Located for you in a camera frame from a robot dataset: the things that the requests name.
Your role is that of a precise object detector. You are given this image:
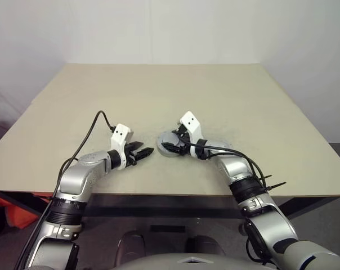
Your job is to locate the dark rounded shape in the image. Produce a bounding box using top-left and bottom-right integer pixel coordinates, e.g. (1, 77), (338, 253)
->
(115, 230), (147, 264)

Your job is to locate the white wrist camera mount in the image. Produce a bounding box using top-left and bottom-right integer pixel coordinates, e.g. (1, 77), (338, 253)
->
(110, 123), (135, 172)
(178, 110), (203, 159)

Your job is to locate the grey robot torso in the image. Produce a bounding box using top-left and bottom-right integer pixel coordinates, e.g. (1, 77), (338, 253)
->
(124, 252), (284, 270)

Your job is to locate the round grey motor lid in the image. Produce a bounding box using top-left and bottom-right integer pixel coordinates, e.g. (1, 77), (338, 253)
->
(157, 132), (185, 151)

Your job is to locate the black table frame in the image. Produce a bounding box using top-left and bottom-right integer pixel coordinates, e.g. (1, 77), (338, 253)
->
(0, 191), (340, 226)

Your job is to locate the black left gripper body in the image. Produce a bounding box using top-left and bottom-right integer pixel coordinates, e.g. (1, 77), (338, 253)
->
(126, 142), (140, 168)

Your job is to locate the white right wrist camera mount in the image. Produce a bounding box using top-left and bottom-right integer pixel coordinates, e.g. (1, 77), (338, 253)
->
(178, 110), (203, 159)

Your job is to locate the orange fabric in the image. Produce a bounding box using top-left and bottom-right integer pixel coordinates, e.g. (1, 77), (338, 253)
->
(0, 192), (51, 229)

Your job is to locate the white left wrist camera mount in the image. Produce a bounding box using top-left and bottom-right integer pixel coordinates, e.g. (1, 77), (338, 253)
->
(110, 123), (135, 172)

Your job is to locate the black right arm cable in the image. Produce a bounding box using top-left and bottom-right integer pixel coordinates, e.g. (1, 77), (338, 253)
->
(176, 133), (271, 267)

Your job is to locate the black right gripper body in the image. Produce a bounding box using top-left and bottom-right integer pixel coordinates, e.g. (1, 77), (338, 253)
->
(172, 124), (193, 156)

